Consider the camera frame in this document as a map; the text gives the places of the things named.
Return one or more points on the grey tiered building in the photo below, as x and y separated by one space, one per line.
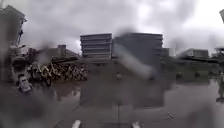
100 46

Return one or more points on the wet grey paved ground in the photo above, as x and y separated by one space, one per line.
133 100

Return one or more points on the row of parked bicycles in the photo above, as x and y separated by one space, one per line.
63 71

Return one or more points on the robot's own part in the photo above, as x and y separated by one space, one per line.
76 124
135 125

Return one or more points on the low grey building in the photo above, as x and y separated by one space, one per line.
196 54

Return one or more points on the small white vehicle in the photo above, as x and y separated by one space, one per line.
24 84

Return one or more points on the dark building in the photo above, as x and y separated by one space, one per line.
10 36

